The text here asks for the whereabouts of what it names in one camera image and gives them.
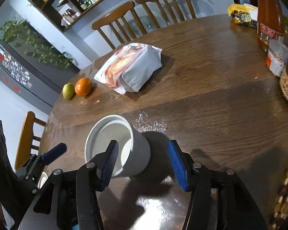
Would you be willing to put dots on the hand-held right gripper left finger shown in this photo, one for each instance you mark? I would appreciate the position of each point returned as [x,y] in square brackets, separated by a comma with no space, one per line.
[110,163]

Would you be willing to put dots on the wooden bead trivet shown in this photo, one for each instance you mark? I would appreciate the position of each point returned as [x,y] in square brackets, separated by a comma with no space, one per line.
[286,196]

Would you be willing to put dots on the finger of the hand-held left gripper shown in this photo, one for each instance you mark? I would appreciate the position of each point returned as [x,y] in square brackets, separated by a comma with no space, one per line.
[55,151]

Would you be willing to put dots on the white snack bag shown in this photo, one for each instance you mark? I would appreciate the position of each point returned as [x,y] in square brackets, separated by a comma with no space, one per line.
[132,69]

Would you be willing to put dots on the wooden wall shelf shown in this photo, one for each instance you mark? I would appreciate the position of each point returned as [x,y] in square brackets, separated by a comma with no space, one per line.
[69,4]

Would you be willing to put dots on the small white-lid jar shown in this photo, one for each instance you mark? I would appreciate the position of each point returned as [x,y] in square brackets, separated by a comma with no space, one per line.
[277,57]

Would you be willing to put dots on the small straight-sided white bowl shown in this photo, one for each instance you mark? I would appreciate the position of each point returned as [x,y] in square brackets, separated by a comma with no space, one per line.
[140,153]

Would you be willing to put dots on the orange fruit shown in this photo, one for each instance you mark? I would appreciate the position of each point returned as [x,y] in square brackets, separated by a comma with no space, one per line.
[83,87]

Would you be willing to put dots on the green pear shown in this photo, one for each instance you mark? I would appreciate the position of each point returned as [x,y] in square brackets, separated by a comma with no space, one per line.
[68,91]

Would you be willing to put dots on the yellow snack packet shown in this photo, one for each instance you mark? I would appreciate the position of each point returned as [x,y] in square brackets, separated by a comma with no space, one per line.
[240,15]

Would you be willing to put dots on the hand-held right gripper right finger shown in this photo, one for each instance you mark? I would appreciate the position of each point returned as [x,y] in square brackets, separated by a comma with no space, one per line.
[178,165]

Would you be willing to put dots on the red sauce bottle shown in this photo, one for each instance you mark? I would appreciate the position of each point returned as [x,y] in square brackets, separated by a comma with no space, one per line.
[268,14]

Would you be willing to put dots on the dark grey fridge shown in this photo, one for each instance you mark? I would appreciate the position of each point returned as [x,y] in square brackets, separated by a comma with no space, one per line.
[21,76]

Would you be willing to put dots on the trailing green plant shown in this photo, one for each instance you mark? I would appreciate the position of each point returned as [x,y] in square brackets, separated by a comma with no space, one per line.
[38,45]

